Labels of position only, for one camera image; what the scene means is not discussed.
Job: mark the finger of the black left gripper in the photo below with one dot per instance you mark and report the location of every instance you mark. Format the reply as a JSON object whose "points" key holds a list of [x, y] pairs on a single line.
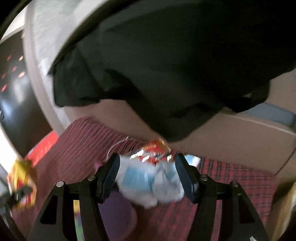
{"points": [[10, 200]]}

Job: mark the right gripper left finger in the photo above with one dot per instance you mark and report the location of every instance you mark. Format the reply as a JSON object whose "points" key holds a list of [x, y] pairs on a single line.
{"points": [[55, 220]]}

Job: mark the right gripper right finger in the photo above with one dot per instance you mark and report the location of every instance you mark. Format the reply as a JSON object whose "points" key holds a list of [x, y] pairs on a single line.
{"points": [[239, 218]]}

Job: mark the yellow snack wrapper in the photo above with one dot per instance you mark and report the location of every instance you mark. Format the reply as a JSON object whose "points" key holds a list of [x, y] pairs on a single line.
{"points": [[23, 174]]}

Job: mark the white blue wrapper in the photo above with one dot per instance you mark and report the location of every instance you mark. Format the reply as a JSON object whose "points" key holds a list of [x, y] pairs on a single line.
{"points": [[147, 184]]}

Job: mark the red foil snack wrapper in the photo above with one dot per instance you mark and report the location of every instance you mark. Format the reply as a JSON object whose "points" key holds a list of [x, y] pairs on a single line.
{"points": [[153, 152]]}

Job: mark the trash bin with beige liner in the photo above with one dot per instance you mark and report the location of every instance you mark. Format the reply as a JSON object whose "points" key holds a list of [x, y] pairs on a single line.
{"points": [[281, 222]]}

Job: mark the pink purple paper cup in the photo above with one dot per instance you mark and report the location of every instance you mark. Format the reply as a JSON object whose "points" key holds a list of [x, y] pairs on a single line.
{"points": [[119, 217]]}

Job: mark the black hanging garment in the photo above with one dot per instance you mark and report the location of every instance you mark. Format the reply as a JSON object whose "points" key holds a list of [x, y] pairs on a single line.
{"points": [[177, 63]]}

